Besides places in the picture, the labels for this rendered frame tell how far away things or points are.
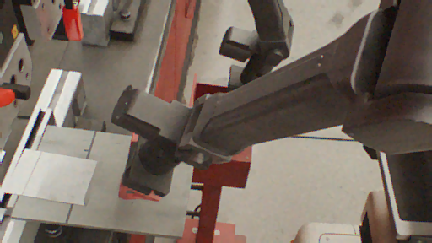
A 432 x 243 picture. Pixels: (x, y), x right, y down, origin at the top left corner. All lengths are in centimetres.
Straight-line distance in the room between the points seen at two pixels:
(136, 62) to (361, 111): 94
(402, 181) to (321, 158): 131
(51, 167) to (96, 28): 43
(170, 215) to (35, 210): 21
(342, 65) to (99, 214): 57
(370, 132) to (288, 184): 177
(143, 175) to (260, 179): 135
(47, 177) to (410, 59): 69
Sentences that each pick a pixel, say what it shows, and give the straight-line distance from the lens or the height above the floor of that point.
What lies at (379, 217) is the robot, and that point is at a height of 80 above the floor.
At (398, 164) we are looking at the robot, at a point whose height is 104.
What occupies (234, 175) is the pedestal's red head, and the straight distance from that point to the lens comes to 120.
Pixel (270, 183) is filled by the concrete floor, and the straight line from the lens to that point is 207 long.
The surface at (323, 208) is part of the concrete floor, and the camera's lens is 206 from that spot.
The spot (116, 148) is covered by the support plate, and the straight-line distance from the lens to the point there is 90.
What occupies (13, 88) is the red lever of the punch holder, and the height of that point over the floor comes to 126.
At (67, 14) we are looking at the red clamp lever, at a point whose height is 121.
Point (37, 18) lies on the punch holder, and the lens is 78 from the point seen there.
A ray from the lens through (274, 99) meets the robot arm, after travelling 42.
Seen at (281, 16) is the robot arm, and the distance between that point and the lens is 98.
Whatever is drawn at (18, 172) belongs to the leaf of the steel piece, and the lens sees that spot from 90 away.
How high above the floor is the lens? 173
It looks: 52 degrees down
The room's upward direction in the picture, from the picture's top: 11 degrees clockwise
